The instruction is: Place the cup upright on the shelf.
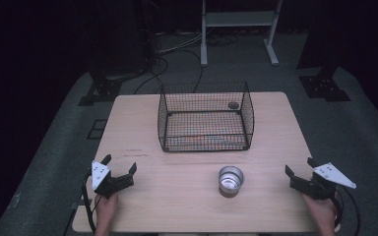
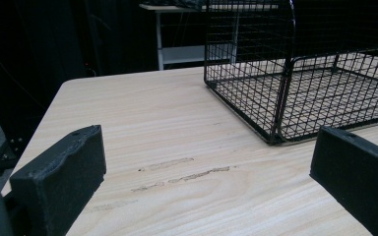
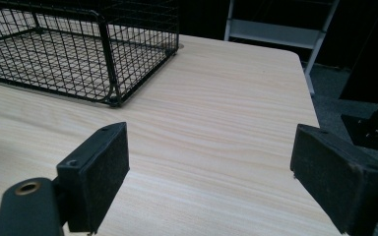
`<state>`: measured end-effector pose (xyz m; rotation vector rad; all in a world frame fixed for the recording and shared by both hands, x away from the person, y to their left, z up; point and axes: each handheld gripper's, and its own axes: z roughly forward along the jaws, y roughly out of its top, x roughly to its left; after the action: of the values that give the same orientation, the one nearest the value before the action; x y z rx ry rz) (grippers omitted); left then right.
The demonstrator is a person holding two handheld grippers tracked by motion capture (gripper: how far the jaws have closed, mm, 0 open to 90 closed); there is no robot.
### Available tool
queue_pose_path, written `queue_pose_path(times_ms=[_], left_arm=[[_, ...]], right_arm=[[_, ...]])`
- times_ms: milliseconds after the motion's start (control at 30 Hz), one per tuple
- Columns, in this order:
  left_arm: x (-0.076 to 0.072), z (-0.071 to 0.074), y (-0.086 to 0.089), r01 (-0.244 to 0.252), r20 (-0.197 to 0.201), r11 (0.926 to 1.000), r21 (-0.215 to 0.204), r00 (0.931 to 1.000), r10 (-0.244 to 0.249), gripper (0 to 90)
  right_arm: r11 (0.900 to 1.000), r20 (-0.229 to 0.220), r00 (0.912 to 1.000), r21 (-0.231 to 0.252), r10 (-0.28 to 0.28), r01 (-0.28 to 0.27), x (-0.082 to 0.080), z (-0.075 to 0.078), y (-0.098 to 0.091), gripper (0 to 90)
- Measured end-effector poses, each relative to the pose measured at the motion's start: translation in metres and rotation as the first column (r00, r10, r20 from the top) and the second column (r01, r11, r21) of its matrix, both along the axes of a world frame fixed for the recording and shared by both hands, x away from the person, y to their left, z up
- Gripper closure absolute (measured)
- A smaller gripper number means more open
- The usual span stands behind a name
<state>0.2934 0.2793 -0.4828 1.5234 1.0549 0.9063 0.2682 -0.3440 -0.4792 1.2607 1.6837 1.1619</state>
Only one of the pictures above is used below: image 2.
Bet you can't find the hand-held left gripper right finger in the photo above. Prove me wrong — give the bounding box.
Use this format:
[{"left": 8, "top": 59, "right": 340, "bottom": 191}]
[{"left": 309, "top": 126, "right": 378, "bottom": 236}]

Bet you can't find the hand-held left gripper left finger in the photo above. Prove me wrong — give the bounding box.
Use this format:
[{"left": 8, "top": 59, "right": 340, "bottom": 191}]
[{"left": 9, "top": 124, "right": 107, "bottom": 236}]

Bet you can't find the black metal stand base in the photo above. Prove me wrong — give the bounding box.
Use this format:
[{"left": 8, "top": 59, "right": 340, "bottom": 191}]
[{"left": 0, "top": 137, "right": 26, "bottom": 175}]

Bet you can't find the dark curtain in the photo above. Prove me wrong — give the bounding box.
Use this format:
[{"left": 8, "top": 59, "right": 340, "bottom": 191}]
[{"left": 0, "top": 0, "right": 160, "bottom": 127}]

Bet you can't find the white metal shelf table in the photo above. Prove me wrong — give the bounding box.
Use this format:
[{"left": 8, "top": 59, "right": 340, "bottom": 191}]
[{"left": 139, "top": 2, "right": 240, "bottom": 71}]

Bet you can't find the black wire mesh basket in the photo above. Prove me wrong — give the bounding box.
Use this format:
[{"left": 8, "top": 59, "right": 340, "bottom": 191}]
[{"left": 204, "top": 0, "right": 378, "bottom": 146}]

